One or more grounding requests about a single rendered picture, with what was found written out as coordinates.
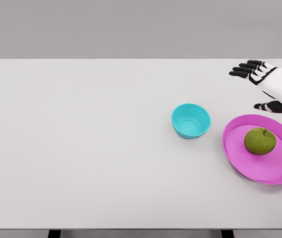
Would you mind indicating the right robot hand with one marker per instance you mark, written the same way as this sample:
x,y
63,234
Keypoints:
x,y
277,84

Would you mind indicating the blue bowl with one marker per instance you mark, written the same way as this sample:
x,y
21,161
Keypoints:
x,y
190,122

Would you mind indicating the pink plate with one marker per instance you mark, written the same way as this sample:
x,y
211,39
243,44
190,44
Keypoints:
x,y
257,163

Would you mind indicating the green apple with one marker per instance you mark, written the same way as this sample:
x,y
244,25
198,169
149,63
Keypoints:
x,y
260,141

